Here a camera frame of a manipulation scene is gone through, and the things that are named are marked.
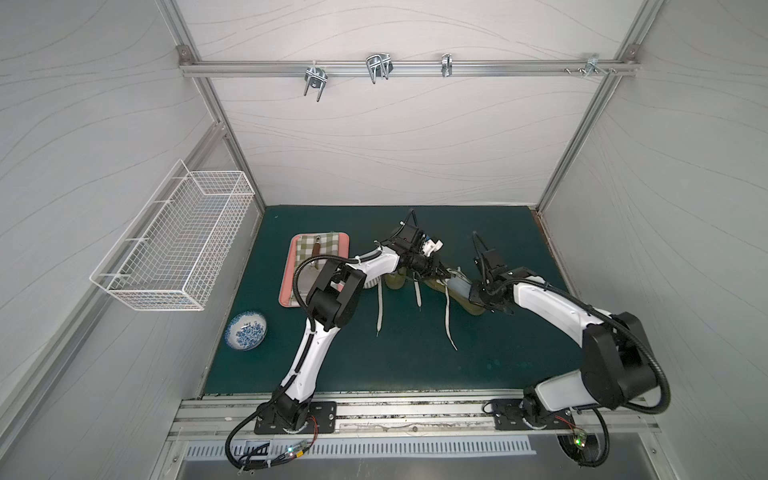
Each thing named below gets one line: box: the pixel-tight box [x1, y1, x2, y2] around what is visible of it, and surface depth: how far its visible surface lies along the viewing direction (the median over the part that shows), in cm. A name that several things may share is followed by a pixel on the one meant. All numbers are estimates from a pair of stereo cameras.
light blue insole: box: [447, 276, 472, 299], surface depth 95 cm
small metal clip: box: [441, 53, 453, 77], surface depth 80 cm
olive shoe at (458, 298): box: [403, 266, 486, 315], surface depth 93 cm
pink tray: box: [278, 232, 351, 308], surface depth 110 cm
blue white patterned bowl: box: [224, 311, 268, 351], surface depth 88 cm
